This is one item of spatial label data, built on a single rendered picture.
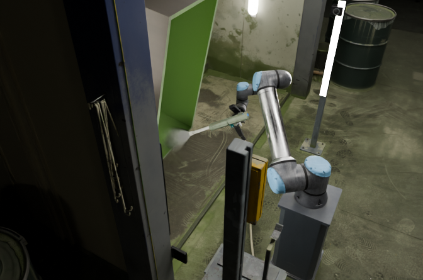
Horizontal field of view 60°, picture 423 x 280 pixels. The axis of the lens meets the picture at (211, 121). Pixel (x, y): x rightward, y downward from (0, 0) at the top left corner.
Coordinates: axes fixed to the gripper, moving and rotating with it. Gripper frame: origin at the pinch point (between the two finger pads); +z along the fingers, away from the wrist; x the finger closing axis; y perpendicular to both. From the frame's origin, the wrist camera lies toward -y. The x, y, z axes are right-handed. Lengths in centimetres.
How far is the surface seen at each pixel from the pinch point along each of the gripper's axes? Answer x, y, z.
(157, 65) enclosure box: 6, -71, 37
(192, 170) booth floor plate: 67, 42, -20
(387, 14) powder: -127, 50, -221
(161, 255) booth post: 27, 5, 103
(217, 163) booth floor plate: 49, 51, -34
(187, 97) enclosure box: 35.2, -21.6, -26.2
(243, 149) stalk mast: -60, -65, 135
